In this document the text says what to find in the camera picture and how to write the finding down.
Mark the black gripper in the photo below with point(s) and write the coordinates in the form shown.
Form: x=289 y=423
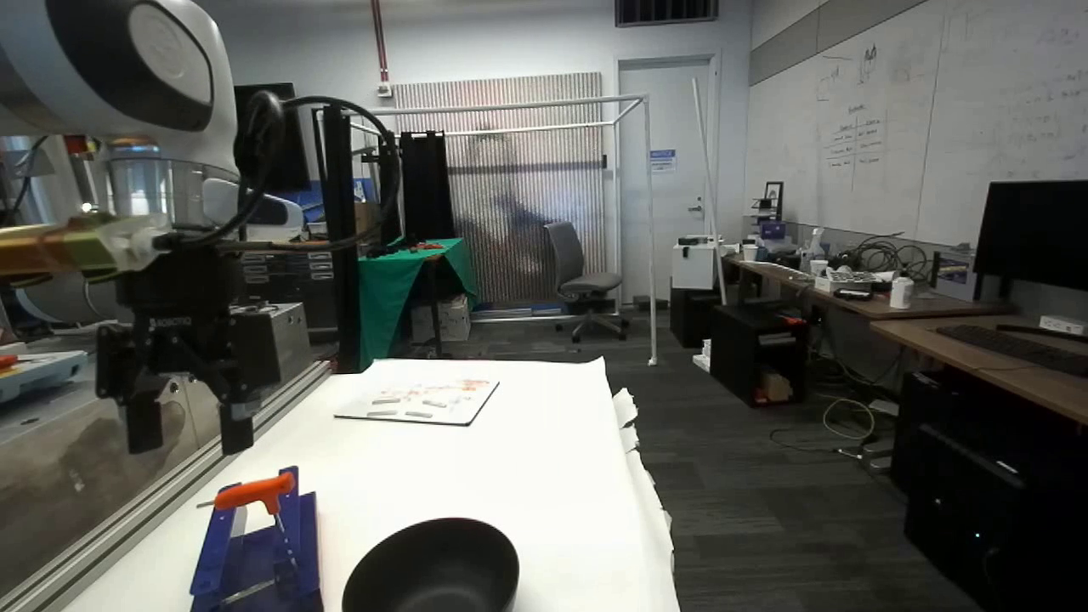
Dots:
x=188 y=327

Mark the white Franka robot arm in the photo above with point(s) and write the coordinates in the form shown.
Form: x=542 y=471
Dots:
x=103 y=56

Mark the black bowl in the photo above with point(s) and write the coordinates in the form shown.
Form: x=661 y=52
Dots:
x=431 y=570

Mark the grey metal box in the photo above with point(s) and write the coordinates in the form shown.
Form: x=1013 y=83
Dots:
x=284 y=341

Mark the blue plastic rack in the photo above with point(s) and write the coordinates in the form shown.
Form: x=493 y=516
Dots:
x=256 y=562

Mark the white printed booklet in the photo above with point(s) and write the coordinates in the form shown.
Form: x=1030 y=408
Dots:
x=421 y=401

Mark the green table cloth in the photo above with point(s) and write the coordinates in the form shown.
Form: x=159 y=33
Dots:
x=392 y=292

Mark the black upright panel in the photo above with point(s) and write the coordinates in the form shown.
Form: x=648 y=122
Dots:
x=427 y=187

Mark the white table sheet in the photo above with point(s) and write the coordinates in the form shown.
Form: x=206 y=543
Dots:
x=531 y=489

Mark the translucent mesh partition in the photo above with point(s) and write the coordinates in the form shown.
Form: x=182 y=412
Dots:
x=520 y=217

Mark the grey office chair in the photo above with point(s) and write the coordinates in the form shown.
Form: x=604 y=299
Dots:
x=583 y=282

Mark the white door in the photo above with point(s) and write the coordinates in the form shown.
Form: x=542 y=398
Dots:
x=667 y=225

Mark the white box appliance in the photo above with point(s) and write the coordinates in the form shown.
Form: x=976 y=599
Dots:
x=696 y=263

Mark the blue door sign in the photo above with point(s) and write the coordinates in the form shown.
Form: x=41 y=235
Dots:
x=663 y=157

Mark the black cabinet under desk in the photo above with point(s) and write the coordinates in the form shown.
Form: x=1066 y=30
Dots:
x=753 y=352

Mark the small black desk device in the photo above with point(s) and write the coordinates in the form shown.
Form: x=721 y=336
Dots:
x=770 y=208

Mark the ceiling air vent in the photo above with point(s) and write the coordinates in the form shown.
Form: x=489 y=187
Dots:
x=667 y=12

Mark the white cup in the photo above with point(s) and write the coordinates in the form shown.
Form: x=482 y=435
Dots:
x=903 y=293

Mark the long wooden desk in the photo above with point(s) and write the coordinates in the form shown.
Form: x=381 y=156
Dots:
x=964 y=341

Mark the black computer tower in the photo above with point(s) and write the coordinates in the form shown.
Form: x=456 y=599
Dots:
x=999 y=497

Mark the black computer monitor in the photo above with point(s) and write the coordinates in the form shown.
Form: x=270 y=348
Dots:
x=1030 y=235

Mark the black upright post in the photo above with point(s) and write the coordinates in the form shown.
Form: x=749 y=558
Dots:
x=340 y=238

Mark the red wall pipe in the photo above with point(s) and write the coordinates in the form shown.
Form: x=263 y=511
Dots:
x=380 y=47

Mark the white pipe frame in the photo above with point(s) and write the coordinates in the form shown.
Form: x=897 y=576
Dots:
x=648 y=225

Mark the wall whiteboard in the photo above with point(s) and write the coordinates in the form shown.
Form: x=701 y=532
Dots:
x=905 y=123

